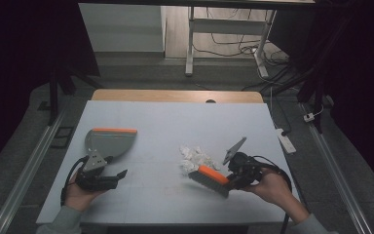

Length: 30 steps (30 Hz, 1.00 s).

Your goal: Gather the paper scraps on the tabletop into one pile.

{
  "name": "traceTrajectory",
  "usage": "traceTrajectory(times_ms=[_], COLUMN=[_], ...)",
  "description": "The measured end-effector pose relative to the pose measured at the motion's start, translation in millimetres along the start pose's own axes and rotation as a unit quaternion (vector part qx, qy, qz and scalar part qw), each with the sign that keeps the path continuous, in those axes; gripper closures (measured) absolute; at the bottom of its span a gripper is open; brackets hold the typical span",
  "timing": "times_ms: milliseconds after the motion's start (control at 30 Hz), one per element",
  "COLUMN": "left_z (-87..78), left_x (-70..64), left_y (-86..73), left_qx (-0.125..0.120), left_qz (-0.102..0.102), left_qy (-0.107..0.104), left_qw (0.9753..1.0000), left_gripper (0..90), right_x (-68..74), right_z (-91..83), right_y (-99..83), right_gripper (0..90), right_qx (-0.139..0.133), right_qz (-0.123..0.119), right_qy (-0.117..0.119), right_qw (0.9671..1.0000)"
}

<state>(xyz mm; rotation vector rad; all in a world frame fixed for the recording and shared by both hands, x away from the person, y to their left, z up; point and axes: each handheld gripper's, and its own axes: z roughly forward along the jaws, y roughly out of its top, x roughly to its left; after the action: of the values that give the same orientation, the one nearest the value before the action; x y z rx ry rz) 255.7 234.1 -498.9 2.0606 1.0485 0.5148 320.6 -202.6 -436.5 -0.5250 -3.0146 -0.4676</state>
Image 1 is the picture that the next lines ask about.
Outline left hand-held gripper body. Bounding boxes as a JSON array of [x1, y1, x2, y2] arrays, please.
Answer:
[[74, 151, 120, 193]]

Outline black floor cables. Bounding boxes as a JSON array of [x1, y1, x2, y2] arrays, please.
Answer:
[[193, 7, 306, 137]]

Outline white power strip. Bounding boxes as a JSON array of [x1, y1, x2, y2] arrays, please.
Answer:
[[275, 128, 297, 155]]

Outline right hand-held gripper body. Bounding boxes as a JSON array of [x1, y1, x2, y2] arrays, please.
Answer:
[[222, 136, 265, 191]]

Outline orange brush with grey bristles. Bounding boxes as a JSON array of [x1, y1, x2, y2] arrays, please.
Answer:
[[188, 165, 232, 199]]

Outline white cabinet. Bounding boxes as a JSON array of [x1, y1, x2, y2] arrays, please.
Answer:
[[78, 3, 168, 54]]

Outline person's left hand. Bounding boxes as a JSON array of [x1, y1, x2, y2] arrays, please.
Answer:
[[63, 171, 109, 213]]

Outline black curtain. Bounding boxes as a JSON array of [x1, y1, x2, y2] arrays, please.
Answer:
[[269, 0, 374, 199], [0, 0, 101, 178]]

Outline person's right hand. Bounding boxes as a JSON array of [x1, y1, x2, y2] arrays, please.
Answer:
[[240, 168, 294, 210]]

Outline aluminium floor rail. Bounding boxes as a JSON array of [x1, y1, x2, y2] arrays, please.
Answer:
[[0, 108, 66, 234], [299, 102, 374, 234]]

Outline pile of white tissue scraps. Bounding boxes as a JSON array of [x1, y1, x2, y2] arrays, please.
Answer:
[[178, 144, 222, 176]]

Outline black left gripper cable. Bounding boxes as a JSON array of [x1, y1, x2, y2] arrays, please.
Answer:
[[60, 155, 91, 208]]

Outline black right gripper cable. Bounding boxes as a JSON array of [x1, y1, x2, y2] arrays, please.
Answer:
[[252, 154, 294, 234]]

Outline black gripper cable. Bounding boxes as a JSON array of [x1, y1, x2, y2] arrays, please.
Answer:
[[252, 154, 294, 234], [60, 155, 91, 208]]

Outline grey dustpan with orange edge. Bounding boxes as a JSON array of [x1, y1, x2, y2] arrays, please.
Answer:
[[84, 127, 138, 161]]

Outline black rectangular floor frame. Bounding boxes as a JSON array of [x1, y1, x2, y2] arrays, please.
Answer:
[[50, 125, 76, 150]]

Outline black metal stand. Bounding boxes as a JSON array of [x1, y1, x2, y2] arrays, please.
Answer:
[[37, 62, 105, 129], [266, 19, 352, 135]]

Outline white desk frame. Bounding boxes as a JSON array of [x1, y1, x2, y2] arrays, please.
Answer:
[[184, 6, 278, 79]]

